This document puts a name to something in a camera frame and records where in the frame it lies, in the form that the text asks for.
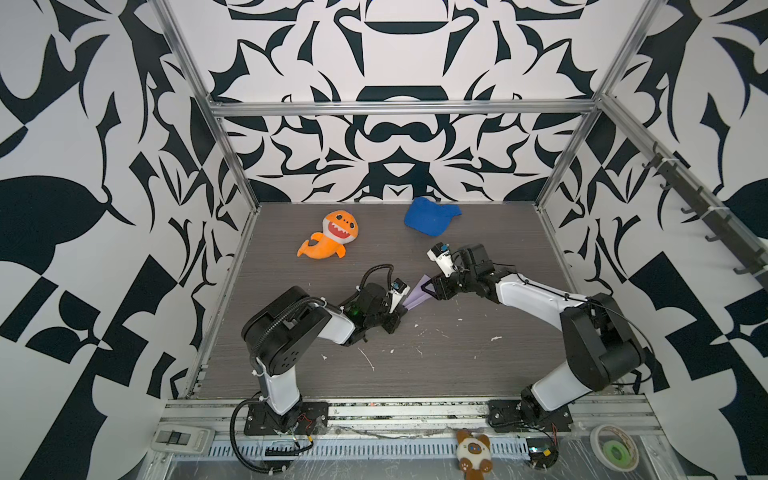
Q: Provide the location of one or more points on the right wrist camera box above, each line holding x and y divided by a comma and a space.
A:
441, 255

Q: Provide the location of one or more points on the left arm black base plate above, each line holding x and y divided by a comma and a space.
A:
304, 418

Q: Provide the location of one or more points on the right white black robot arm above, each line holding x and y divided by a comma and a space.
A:
600, 344

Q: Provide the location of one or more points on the white power strip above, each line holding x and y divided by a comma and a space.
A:
182, 439

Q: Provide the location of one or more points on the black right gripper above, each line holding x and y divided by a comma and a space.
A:
440, 285

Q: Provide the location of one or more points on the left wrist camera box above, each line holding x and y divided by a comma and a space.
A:
398, 291

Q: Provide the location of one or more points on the lilac square paper sheet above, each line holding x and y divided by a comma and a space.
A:
417, 295

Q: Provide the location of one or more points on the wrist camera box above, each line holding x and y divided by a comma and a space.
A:
398, 291
441, 255

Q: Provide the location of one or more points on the orange shark plush toy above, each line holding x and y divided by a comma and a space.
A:
339, 228

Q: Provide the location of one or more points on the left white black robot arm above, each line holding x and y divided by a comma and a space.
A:
281, 333

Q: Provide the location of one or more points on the tape roll with green core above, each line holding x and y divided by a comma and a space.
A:
614, 448

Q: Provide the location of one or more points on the blue cap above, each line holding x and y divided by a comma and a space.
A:
429, 217

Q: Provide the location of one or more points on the small black electronics board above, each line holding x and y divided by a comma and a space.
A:
543, 454

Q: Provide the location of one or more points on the brown white plush toy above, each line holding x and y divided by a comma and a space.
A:
473, 454

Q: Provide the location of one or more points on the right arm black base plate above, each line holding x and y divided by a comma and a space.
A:
513, 415

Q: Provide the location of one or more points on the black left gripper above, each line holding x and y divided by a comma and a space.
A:
393, 324

